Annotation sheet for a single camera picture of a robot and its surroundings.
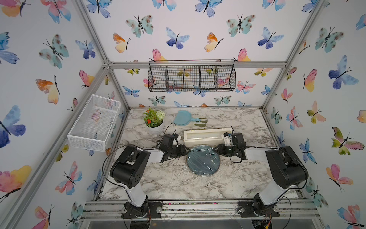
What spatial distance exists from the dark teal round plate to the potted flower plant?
0.90 ft

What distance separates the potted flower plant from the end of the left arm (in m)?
0.15

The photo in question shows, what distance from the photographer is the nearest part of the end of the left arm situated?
77cm

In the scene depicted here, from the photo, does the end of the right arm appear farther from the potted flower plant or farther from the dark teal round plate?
the potted flower plant

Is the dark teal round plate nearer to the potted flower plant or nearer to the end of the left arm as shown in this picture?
the end of the left arm

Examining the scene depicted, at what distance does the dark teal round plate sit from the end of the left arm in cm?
5

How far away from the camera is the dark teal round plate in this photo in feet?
2.83

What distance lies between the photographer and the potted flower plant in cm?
94
